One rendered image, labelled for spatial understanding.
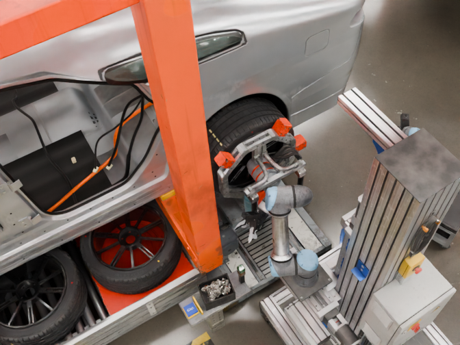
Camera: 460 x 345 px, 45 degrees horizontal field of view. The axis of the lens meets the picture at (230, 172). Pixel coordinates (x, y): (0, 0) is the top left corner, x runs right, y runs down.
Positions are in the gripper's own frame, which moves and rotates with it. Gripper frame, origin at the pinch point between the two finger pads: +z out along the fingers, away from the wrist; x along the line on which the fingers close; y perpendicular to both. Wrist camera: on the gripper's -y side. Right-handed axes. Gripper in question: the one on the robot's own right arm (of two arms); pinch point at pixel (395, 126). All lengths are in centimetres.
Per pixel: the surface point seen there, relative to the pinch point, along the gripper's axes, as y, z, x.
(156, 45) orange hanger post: -23, -143, -137
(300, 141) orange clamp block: 16, 18, -54
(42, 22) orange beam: -25, -167, -168
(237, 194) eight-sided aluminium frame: 54, 18, -91
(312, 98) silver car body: -12, 30, -48
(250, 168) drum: 35, 7, -86
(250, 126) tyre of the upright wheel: 8, -8, -90
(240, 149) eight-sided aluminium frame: 23, -10, -95
